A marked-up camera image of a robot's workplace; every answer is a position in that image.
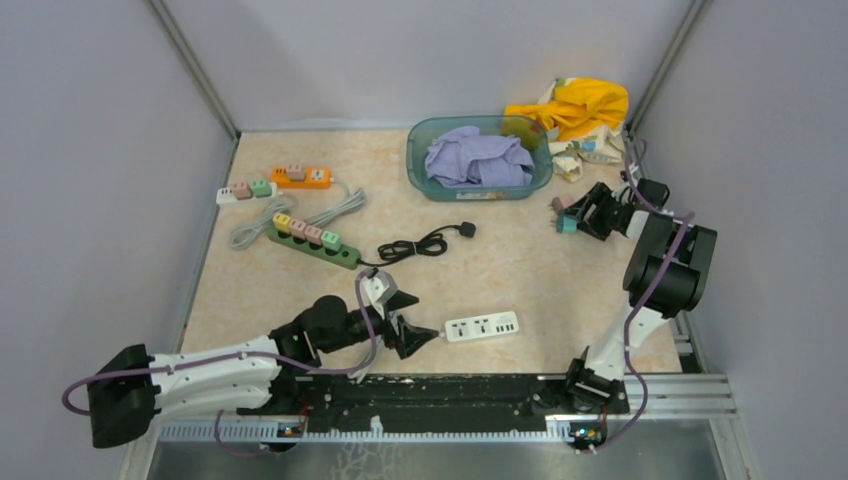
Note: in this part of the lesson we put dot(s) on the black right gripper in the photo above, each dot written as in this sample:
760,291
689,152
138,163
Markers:
600,193

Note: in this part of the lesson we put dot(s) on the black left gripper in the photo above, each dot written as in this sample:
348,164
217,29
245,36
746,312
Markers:
412,337

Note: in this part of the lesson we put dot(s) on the pink usb charger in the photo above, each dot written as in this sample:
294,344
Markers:
297,228
561,202
313,234

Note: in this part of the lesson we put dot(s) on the teal usb charger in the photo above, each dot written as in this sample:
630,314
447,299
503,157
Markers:
565,224

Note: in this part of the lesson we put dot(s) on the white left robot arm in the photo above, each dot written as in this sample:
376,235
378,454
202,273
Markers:
256,376

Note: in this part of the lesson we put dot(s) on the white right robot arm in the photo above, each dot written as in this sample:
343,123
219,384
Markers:
666,274

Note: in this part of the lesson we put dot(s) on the white patterned cloth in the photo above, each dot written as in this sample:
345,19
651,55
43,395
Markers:
601,146

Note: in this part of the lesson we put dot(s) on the green power strip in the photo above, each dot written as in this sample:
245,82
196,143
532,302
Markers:
346,256

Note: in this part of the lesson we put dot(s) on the yellow cloth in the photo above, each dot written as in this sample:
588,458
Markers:
577,107

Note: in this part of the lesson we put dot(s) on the light green usb charger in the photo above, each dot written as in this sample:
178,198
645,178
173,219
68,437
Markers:
331,241

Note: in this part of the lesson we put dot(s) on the teal plastic basin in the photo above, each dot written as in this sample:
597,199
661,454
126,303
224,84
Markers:
531,134

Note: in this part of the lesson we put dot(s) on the purple cloth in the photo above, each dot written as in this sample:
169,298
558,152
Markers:
465,158

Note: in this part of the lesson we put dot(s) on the yellow usb charger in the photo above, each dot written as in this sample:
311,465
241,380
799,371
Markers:
281,222

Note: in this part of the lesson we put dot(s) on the orange power strip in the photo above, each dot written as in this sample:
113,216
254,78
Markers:
317,178

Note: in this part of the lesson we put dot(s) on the green charger on white strip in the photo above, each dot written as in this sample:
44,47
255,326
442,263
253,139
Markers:
260,188

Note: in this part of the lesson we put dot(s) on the pink charger on white strip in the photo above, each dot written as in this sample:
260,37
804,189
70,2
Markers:
241,190

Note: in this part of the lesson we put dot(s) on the small white power strip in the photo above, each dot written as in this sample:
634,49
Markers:
224,197

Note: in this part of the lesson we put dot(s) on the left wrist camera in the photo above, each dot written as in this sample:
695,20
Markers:
380,287

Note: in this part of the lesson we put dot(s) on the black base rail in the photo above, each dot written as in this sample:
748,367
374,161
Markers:
439,404

